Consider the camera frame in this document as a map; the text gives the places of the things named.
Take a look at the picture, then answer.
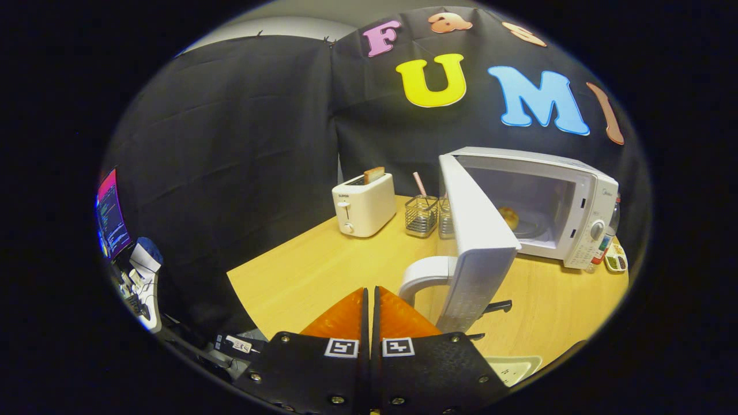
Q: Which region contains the white toaster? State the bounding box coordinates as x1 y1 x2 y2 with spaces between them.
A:
332 173 397 238

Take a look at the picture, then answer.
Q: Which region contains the clear plastic water bottle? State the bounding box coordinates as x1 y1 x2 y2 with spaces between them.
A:
585 196 622 273

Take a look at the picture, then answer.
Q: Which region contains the white and blue device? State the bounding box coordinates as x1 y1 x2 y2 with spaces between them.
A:
118 236 165 334

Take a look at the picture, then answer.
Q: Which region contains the computer monitor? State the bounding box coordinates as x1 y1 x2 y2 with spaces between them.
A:
95 167 132 263

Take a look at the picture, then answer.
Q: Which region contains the wire mesh basket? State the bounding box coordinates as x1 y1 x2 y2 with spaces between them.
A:
438 196 456 240
404 195 439 238

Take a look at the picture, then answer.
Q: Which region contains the pale green square plate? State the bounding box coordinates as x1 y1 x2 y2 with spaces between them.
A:
484 356 543 387

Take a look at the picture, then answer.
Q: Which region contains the white microwave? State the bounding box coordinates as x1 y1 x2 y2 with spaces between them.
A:
398 146 620 335

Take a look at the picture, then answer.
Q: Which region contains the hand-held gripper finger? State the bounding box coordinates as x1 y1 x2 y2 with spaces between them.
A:
234 286 370 415
372 285 511 415

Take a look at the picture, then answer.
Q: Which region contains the white divided bean tray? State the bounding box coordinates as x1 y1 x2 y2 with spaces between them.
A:
604 242 628 273

